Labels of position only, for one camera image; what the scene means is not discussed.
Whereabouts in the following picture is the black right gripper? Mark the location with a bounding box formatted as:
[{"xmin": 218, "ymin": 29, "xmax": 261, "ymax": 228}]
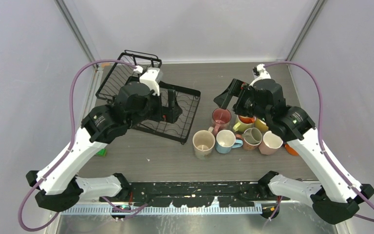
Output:
[{"xmin": 214, "ymin": 78, "xmax": 270, "ymax": 123}]

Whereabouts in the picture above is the large pink mug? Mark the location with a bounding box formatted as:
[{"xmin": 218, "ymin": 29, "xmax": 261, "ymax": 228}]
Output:
[{"xmin": 211, "ymin": 108, "xmax": 232, "ymax": 136}]

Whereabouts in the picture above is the light green mug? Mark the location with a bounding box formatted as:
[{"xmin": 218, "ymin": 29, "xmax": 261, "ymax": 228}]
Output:
[{"xmin": 232, "ymin": 115, "xmax": 254, "ymax": 133}]

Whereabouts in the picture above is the cream cup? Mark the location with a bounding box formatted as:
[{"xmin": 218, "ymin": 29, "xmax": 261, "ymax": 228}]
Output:
[{"xmin": 192, "ymin": 126, "xmax": 216, "ymax": 159}]

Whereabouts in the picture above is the yellow mug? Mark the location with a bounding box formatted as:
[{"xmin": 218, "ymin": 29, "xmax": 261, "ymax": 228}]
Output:
[{"xmin": 254, "ymin": 118, "xmax": 269, "ymax": 133}]

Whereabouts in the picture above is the beige mug top tier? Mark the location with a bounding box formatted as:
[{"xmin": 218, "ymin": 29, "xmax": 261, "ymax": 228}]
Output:
[{"xmin": 242, "ymin": 127, "xmax": 263, "ymax": 145}]

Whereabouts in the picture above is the light blue cup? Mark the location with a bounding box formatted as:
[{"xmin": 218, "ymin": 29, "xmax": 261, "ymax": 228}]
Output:
[{"xmin": 215, "ymin": 130, "xmax": 243, "ymax": 154}]

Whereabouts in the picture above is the black wire dish rack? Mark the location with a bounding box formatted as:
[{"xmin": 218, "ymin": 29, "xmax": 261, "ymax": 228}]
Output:
[{"xmin": 95, "ymin": 63, "xmax": 201, "ymax": 144}]

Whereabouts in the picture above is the pink cup rack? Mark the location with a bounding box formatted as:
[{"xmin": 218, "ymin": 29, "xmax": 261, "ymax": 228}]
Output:
[{"xmin": 259, "ymin": 131, "xmax": 283, "ymax": 156}]

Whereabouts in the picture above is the orange cup tier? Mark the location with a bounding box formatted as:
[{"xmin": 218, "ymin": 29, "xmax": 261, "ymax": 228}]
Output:
[
  {"xmin": 238, "ymin": 116, "xmax": 256, "ymax": 124},
  {"xmin": 284, "ymin": 144, "xmax": 299, "ymax": 156}
]

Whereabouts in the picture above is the orange cup top tier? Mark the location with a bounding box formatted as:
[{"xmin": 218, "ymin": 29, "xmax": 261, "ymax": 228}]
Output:
[{"xmin": 238, "ymin": 116, "xmax": 256, "ymax": 124}]

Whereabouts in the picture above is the small pink cup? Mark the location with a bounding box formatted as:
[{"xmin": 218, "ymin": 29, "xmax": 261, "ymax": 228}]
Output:
[{"xmin": 236, "ymin": 134, "xmax": 261, "ymax": 151}]

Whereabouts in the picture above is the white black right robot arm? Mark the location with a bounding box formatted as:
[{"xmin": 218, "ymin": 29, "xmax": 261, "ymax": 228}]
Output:
[{"xmin": 214, "ymin": 79, "xmax": 374, "ymax": 224}]

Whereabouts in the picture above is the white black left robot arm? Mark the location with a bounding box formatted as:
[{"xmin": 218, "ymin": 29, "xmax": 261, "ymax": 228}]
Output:
[{"xmin": 27, "ymin": 81, "xmax": 182, "ymax": 212}]

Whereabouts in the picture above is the colourful toy block pile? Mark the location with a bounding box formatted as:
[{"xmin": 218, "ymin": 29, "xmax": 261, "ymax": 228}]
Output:
[{"xmin": 95, "ymin": 148, "xmax": 107, "ymax": 157}]

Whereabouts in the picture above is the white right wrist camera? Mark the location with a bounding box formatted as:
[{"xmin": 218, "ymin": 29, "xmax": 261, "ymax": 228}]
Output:
[{"xmin": 250, "ymin": 63, "xmax": 271, "ymax": 86}]

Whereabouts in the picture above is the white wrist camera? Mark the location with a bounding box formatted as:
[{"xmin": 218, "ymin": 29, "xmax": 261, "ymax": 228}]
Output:
[
  {"xmin": 250, "ymin": 63, "xmax": 271, "ymax": 86},
  {"xmin": 131, "ymin": 67, "xmax": 163, "ymax": 96}
]

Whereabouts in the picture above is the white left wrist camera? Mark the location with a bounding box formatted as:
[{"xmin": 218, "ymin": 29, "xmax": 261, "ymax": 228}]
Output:
[{"xmin": 131, "ymin": 67, "xmax": 163, "ymax": 96}]

